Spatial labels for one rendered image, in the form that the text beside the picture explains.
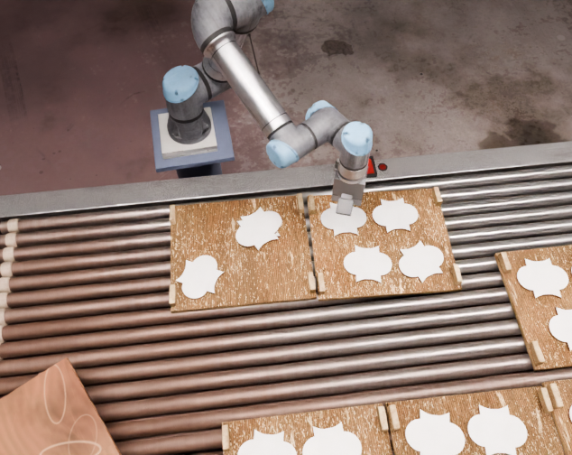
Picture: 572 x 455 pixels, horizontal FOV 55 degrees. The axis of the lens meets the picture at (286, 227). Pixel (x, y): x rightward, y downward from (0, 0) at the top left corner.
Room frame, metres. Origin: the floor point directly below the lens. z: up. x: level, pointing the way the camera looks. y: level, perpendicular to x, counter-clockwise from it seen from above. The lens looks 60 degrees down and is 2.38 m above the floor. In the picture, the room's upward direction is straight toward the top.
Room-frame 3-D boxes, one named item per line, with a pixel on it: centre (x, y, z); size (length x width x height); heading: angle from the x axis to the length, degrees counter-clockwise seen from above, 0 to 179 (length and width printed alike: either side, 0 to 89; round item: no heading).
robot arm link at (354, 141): (0.88, -0.17, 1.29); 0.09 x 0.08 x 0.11; 39
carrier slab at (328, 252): (0.80, -0.28, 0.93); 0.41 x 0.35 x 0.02; 94
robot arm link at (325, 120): (0.94, -0.10, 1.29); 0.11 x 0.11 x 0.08; 39
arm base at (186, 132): (1.27, 0.33, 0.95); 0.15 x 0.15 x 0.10
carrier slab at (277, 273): (0.77, 0.14, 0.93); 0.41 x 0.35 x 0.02; 96
